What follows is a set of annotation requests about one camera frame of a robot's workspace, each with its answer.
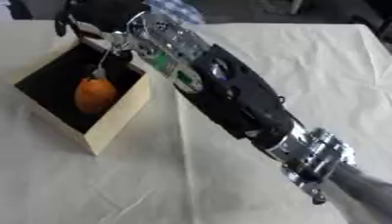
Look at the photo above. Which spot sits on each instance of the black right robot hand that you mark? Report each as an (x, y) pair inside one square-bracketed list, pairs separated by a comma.
[(97, 11)]

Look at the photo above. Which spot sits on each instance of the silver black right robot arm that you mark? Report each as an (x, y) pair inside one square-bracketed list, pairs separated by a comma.
[(235, 96)]

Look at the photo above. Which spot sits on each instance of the tan cardboard box black inside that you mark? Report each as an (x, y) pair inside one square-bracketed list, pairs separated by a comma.
[(122, 113)]

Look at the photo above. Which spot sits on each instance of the blue white checked fabric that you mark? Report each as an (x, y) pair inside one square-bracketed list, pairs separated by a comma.
[(176, 10)]

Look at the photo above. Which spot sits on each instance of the orange toy fruit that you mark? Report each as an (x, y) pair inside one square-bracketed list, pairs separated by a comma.
[(95, 95)]

